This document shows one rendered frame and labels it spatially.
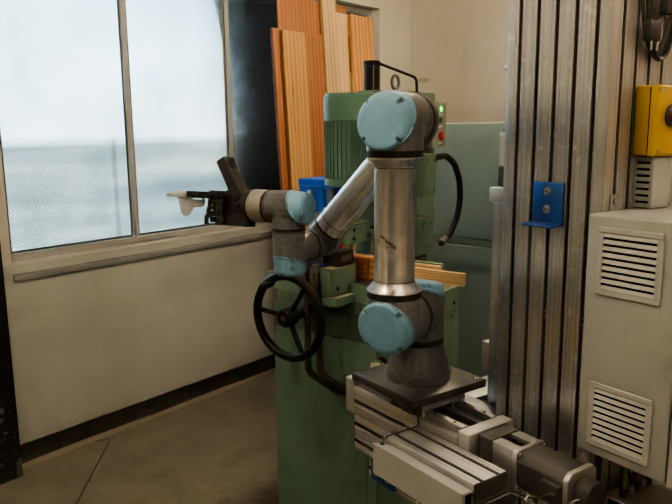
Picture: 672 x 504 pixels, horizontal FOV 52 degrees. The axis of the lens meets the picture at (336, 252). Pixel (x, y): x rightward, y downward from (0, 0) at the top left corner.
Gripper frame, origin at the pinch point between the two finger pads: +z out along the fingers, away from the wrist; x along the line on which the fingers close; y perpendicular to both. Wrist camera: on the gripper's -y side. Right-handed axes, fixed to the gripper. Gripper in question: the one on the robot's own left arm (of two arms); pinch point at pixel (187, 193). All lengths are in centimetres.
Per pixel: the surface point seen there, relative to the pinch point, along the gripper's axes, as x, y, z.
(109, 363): 95, 78, 125
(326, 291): 56, 28, -10
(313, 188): 144, -8, 50
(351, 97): 67, -35, -9
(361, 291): 64, 27, -18
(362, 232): 82, 9, -8
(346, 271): 63, 21, -13
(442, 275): 76, 21, -40
